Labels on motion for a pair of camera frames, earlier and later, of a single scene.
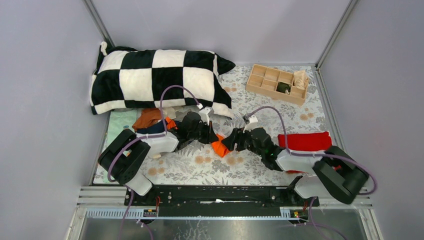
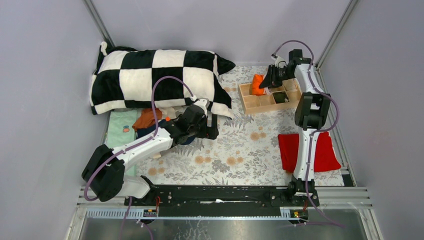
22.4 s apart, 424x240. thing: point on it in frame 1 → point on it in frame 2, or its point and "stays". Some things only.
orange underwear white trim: (218, 147) → (257, 79)
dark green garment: (282, 87) → (280, 97)
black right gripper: (236, 136) → (270, 80)
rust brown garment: (149, 117) stays
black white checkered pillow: (125, 77) stays
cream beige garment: (178, 113) stays
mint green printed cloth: (119, 120) stays
